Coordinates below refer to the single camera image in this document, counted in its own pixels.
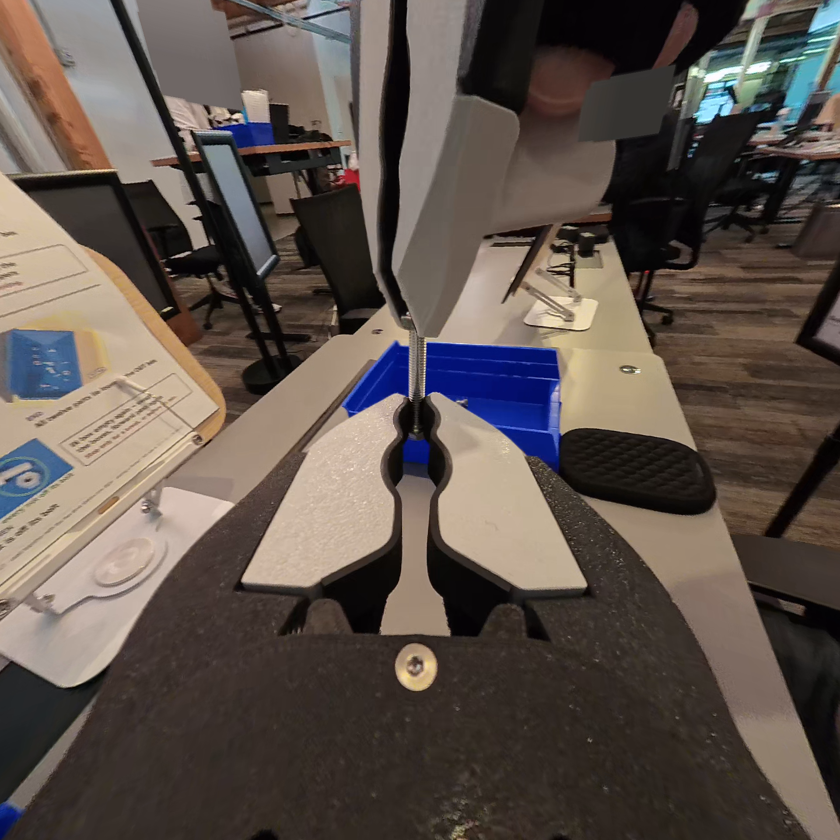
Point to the black mesh office chair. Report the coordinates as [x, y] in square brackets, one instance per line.
[334, 249]

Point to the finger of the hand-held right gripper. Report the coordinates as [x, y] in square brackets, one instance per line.
[453, 197]
[367, 131]

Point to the person's dark trousers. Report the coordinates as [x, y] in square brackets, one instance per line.
[807, 689]

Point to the wooden top desk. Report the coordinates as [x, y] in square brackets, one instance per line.
[295, 145]
[800, 154]

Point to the brown wooden beam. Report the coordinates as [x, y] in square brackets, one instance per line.
[52, 79]

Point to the person's right hand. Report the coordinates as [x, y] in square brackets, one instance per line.
[551, 85]

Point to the blue storage bin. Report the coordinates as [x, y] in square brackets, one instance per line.
[253, 134]

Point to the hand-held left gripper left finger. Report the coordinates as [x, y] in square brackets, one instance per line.
[334, 505]

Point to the long silver hex bolt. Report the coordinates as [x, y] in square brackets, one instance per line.
[417, 367]

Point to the black framed panel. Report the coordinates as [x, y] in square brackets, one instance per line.
[98, 229]

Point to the framed marker sign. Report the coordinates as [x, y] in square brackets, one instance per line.
[823, 315]

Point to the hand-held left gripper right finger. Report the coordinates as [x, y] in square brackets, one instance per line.
[505, 512]

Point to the black easel with screen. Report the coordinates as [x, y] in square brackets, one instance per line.
[236, 197]

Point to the grey trash bin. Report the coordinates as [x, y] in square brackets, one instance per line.
[820, 229]

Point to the black desk power box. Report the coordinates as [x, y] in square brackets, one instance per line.
[584, 246]

